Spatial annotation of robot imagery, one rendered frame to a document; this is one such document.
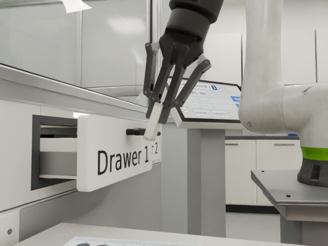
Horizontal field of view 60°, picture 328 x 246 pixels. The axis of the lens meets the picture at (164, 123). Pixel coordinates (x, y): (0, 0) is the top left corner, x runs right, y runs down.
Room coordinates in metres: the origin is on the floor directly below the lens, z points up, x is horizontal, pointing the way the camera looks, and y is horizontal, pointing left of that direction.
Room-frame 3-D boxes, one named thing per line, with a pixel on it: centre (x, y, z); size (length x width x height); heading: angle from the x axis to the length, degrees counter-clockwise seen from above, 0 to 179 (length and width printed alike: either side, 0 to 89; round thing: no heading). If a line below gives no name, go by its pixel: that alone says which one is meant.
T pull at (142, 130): (0.53, 0.05, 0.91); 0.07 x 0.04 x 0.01; 164
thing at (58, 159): (0.60, 0.28, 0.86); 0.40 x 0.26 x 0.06; 74
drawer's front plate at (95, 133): (0.54, 0.08, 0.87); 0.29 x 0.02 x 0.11; 164
